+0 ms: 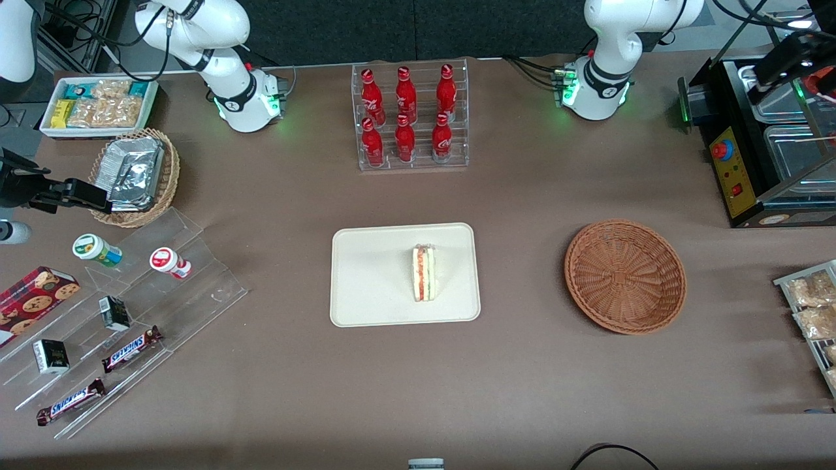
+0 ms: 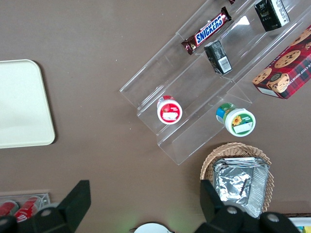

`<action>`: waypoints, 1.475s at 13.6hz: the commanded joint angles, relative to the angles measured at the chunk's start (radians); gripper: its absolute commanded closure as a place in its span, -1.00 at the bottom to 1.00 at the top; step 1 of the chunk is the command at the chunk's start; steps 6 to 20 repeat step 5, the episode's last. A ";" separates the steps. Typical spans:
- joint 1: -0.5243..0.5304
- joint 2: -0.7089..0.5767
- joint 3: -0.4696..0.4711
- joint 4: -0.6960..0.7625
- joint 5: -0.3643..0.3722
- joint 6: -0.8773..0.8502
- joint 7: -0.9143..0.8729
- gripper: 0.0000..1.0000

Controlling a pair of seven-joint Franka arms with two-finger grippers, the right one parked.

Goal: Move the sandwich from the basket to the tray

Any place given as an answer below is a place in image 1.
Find clear acrylic tiered stand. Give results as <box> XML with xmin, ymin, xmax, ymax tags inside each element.
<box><xmin>0</xmin><ymin>208</ymin><xmax>249</xmax><ymax>440</ymax></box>

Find clear nut snack bag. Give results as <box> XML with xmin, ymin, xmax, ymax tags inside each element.
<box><xmin>91</xmin><ymin>79</ymin><xmax>132</xmax><ymax>101</ymax></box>
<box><xmin>67</xmin><ymin>98</ymin><xmax>99</xmax><ymax>129</ymax></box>
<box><xmin>91</xmin><ymin>97</ymin><xmax>144</xmax><ymax>129</ymax></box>

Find round brown wicker basket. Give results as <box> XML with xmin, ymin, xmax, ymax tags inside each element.
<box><xmin>564</xmin><ymin>219</ymin><xmax>688</xmax><ymax>336</ymax></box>

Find Snickers chocolate bar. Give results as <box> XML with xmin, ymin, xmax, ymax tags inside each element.
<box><xmin>101</xmin><ymin>326</ymin><xmax>163</xmax><ymax>374</ymax></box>
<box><xmin>36</xmin><ymin>378</ymin><xmax>106</xmax><ymax>427</ymax></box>

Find metal warmer pan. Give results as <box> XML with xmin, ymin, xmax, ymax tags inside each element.
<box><xmin>762</xmin><ymin>124</ymin><xmax>836</xmax><ymax>185</ymax></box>
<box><xmin>737</xmin><ymin>64</ymin><xmax>812</xmax><ymax>125</ymax></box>

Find white rectangular snack bin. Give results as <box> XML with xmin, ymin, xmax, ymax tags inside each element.
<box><xmin>39</xmin><ymin>77</ymin><xmax>160</xmax><ymax>140</ymax></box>

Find oval light wicker basket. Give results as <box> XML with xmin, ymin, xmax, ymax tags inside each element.
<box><xmin>88</xmin><ymin>128</ymin><xmax>181</xmax><ymax>228</ymax></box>

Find beige plastic tray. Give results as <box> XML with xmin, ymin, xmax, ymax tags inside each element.
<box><xmin>330</xmin><ymin>223</ymin><xmax>481</xmax><ymax>328</ymax></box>

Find red cookie box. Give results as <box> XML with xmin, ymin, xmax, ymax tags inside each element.
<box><xmin>0</xmin><ymin>266</ymin><xmax>81</xmax><ymax>349</ymax></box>

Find triangle sandwich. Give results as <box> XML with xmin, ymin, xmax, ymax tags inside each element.
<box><xmin>411</xmin><ymin>244</ymin><xmax>438</xmax><ymax>303</ymax></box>

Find green-lid white drink bottle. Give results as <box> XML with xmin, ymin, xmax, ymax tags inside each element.
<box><xmin>72</xmin><ymin>233</ymin><xmax>123</xmax><ymax>269</ymax></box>

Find silver foil pack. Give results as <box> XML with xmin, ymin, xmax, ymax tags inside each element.
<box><xmin>108</xmin><ymin>193</ymin><xmax>156</xmax><ymax>213</ymax></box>
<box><xmin>104</xmin><ymin>137</ymin><xmax>166</xmax><ymax>200</ymax></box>

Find black food warmer cabinet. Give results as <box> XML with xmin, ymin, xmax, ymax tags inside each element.
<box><xmin>677</xmin><ymin>10</ymin><xmax>836</xmax><ymax>228</ymax></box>

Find black arm base cables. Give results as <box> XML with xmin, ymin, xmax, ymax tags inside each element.
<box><xmin>503</xmin><ymin>55</ymin><xmax>566</xmax><ymax>90</ymax></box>

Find clear acrylic bottle rack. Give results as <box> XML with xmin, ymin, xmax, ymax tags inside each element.
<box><xmin>351</xmin><ymin>58</ymin><xmax>470</xmax><ymax>172</ymax></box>

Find dark partition panel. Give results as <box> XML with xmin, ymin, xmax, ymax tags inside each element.
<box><xmin>235</xmin><ymin>0</ymin><xmax>592</xmax><ymax>67</ymax></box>

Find grey snack display tray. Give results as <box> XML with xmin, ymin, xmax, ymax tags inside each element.
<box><xmin>773</xmin><ymin>260</ymin><xmax>836</xmax><ymax>400</ymax></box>

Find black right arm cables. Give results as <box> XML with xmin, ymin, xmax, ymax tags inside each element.
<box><xmin>39</xmin><ymin>0</ymin><xmax>172</xmax><ymax>83</ymax></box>

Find black floor cable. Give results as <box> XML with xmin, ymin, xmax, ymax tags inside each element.
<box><xmin>570</xmin><ymin>443</ymin><xmax>661</xmax><ymax>470</ymax></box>

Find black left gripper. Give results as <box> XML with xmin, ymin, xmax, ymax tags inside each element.
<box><xmin>747</xmin><ymin>29</ymin><xmax>836</xmax><ymax>105</ymax></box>

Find small black carton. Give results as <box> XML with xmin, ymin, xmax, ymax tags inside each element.
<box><xmin>33</xmin><ymin>339</ymin><xmax>71</xmax><ymax>375</ymax></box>
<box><xmin>98</xmin><ymin>295</ymin><xmax>132</xmax><ymax>332</ymax></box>

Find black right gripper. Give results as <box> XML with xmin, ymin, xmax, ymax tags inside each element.
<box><xmin>0</xmin><ymin>149</ymin><xmax>112</xmax><ymax>214</ymax></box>

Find black overhead cables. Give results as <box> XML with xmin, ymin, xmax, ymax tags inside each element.
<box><xmin>711</xmin><ymin>0</ymin><xmax>825</xmax><ymax>46</ymax></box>

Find red-lid white drink bottle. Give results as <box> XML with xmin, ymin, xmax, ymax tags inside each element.
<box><xmin>150</xmin><ymin>247</ymin><xmax>193</xmax><ymax>281</ymax></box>

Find red cola bottle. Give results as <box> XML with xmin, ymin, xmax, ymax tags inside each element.
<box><xmin>361</xmin><ymin>117</ymin><xmax>385</xmax><ymax>168</ymax></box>
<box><xmin>394</xmin><ymin>114</ymin><xmax>417</xmax><ymax>163</ymax></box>
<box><xmin>436</xmin><ymin>63</ymin><xmax>458</xmax><ymax>118</ymax></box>
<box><xmin>395</xmin><ymin>67</ymin><xmax>419</xmax><ymax>123</ymax></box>
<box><xmin>431</xmin><ymin>112</ymin><xmax>453</xmax><ymax>163</ymax></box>
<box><xmin>361</xmin><ymin>69</ymin><xmax>387</xmax><ymax>126</ymax></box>

